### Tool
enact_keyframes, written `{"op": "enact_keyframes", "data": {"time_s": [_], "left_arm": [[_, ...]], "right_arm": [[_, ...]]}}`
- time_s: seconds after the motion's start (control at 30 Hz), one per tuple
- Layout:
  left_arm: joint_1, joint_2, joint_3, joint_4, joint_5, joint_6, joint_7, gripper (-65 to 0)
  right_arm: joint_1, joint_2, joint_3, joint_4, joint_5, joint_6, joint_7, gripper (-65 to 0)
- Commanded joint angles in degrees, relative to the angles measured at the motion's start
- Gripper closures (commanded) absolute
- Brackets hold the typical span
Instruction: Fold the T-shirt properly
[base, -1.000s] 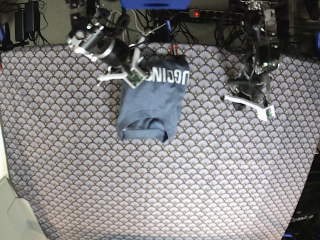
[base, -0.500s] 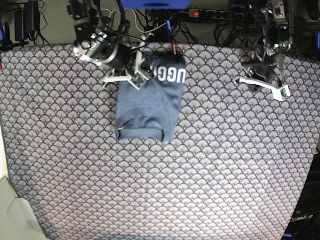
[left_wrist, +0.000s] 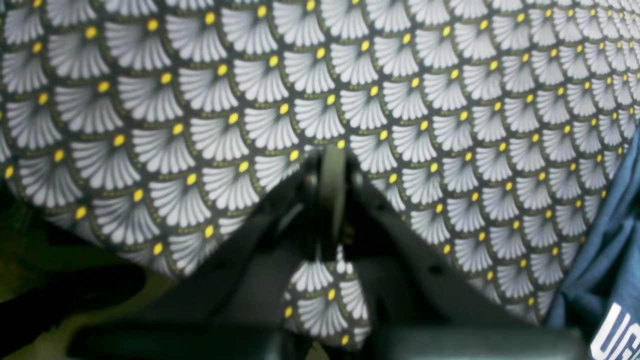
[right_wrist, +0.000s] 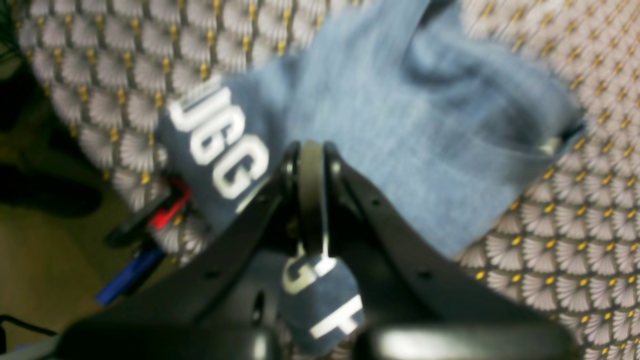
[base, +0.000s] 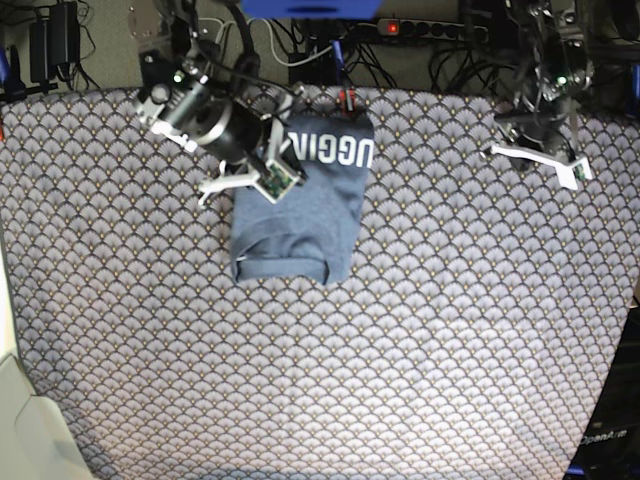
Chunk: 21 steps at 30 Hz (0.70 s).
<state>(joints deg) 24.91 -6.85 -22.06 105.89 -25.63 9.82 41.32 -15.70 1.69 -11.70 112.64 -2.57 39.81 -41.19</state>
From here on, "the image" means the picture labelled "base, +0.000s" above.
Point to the blue T-shirt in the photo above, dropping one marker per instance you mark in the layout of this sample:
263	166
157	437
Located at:
312	231

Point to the black power adapter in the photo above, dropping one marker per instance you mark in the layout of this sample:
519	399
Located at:
54	43

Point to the black power strip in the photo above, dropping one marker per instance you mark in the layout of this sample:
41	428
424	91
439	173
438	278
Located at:
421	29

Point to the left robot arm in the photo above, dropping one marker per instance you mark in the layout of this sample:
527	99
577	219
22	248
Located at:
552	71

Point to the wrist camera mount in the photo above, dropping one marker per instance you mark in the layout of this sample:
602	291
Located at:
568	172
260	175

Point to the white plastic bin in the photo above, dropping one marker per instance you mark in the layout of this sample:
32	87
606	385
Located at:
36	442

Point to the red table clamp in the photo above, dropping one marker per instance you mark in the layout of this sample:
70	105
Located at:
347	101

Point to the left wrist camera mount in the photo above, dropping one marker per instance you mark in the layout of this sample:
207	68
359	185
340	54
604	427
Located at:
568	172

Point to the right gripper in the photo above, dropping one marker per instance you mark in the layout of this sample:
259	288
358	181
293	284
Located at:
185	110

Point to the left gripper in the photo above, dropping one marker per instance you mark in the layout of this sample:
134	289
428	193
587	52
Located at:
532	128

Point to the fan-patterned table cloth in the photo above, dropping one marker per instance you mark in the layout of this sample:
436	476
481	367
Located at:
471	339

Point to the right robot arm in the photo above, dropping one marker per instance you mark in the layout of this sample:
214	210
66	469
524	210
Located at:
169	42

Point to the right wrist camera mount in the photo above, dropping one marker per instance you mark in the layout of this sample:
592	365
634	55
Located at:
260	175

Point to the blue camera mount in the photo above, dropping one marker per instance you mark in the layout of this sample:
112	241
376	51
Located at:
311	9

